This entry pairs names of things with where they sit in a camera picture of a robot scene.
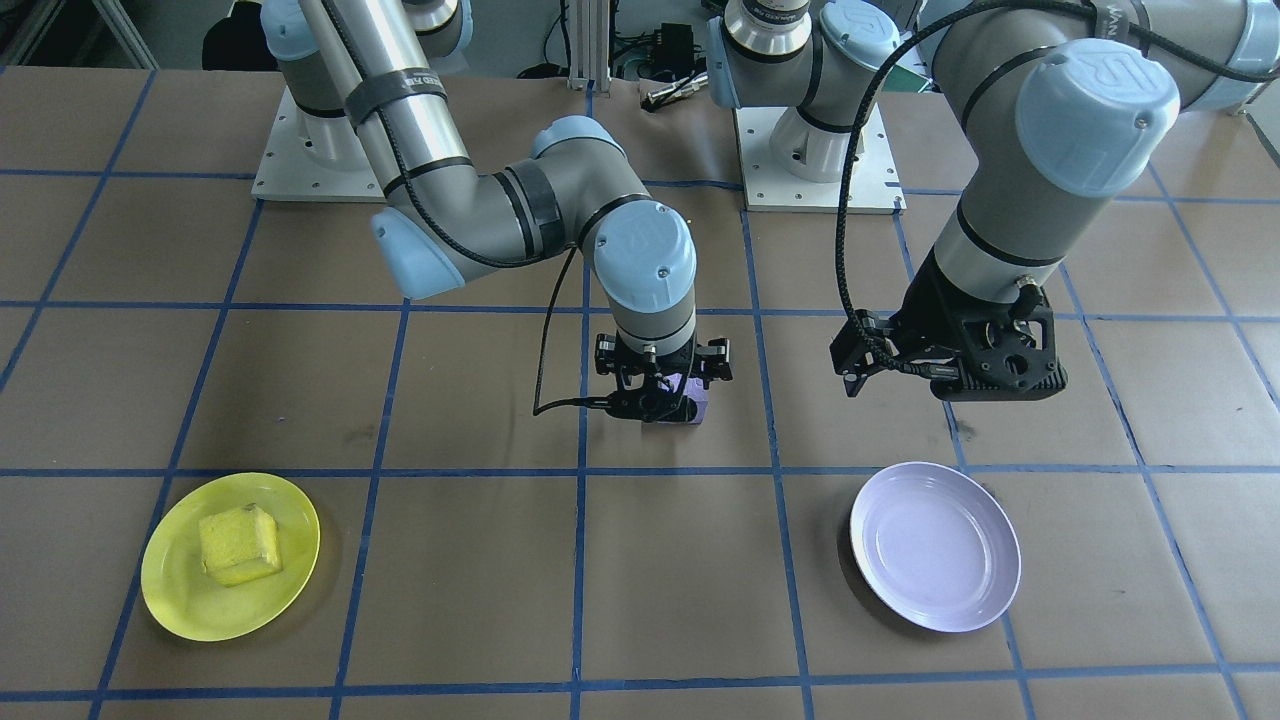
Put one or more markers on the purple foam block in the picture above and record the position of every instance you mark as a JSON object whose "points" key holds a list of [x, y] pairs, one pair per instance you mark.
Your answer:
{"points": [[698, 408]]}

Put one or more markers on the yellow foam block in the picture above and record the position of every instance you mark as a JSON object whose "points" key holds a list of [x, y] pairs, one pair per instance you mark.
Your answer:
{"points": [[240, 545]]}

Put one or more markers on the purple plastic plate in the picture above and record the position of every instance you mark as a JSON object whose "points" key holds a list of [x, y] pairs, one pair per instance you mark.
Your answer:
{"points": [[935, 550]]}

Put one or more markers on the silver metal connector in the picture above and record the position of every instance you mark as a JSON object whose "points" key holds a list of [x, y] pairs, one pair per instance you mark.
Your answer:
{"points": [[675, 92]]}

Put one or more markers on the black electronics box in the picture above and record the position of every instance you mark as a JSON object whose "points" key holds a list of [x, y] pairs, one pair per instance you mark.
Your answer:
{"points": [[672, 45]]}

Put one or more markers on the yellow plastic plate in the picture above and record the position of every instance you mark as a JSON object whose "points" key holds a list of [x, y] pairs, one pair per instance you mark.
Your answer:
{"points": [[180, 600]]}

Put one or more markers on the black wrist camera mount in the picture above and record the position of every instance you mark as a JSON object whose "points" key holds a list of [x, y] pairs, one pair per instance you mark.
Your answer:
{"points": [[650, 405], [1010, 370]]}

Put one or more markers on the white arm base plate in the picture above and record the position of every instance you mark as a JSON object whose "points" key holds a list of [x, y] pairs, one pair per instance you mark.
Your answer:
{"points": [[850, 195], [290, 185]]}

